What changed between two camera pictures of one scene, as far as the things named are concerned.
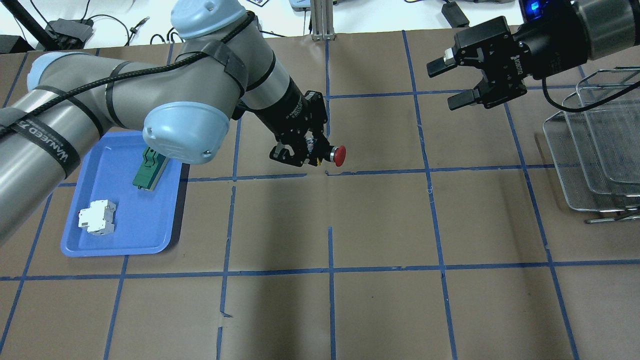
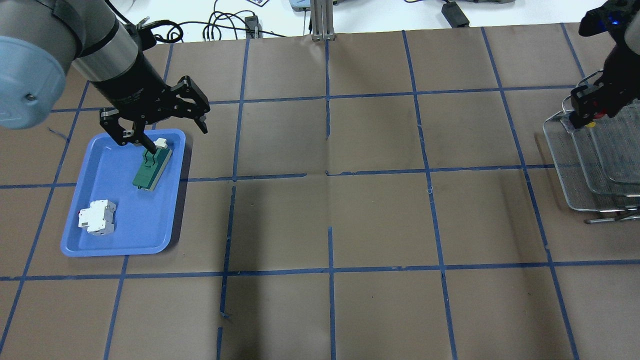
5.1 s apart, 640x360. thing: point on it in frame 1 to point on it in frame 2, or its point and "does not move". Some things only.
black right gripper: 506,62 to 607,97
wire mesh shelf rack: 596,152 does not move
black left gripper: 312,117 to 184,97
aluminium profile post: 322,21 does not move
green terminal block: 150,169 does not move
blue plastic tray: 146,223 does not move
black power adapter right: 455,16 does not move
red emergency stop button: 336,154 to 598,115
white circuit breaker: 99,218 does not move
